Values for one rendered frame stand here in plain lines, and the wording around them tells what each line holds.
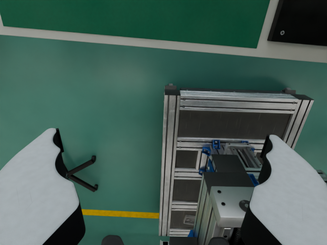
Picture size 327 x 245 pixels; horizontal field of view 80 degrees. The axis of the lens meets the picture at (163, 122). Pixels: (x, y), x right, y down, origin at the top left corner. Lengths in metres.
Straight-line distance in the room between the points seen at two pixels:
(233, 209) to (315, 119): 1.38
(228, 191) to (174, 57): 0.94
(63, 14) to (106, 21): 0.10
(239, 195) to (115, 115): 1.09
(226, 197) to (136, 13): 0.48
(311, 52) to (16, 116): 1.68
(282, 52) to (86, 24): 0.48
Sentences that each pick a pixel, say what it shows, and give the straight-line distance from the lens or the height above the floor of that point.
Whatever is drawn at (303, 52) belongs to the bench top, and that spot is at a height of 0.75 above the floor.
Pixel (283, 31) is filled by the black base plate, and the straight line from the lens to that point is 0.57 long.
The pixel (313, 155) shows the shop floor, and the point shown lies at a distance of 1.99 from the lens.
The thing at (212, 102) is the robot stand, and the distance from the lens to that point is 1.15.
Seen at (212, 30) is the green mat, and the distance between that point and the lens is 0.53.
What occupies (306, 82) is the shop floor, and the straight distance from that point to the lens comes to 1.62.
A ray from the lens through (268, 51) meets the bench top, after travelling 0.59.
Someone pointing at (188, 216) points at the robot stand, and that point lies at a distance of 1.74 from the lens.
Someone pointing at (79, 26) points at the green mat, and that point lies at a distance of 0.55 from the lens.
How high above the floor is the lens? 1.27
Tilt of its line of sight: 63 degrees down
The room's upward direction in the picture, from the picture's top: 179 degrees clockwise
